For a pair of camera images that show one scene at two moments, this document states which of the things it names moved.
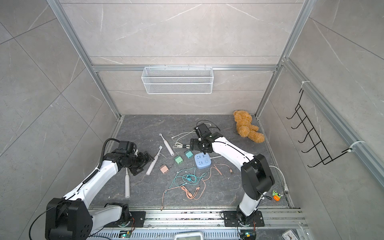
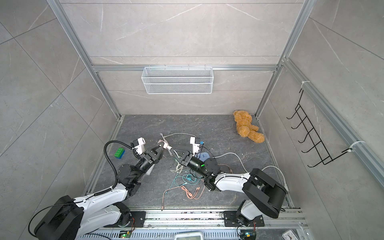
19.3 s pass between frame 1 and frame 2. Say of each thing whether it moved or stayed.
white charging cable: moved
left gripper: moved
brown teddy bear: stayed
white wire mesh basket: stayed
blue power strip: stayed
